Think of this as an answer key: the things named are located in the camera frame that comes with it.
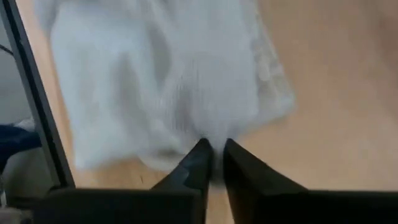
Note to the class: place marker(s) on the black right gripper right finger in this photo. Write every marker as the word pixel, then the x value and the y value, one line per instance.
pixel 295 207

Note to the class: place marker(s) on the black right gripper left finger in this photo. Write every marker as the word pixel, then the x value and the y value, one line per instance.
pixel 124 207

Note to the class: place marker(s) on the white terry towel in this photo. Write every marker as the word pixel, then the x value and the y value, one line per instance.
pixel 155 77

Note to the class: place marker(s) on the dark blue object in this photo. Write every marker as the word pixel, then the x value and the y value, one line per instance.
pixel 15 140

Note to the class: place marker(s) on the black metal table frame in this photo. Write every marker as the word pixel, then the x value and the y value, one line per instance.
pixel 34 93

